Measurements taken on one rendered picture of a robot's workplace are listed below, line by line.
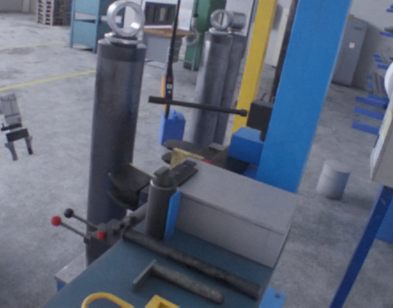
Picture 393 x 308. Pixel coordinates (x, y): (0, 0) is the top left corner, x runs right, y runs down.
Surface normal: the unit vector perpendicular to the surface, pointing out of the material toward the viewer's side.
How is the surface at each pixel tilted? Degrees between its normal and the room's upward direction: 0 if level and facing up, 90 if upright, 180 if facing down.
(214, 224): 90
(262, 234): 90
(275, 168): 90
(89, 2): 90
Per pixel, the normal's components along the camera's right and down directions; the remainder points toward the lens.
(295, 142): -0.43, 0.28
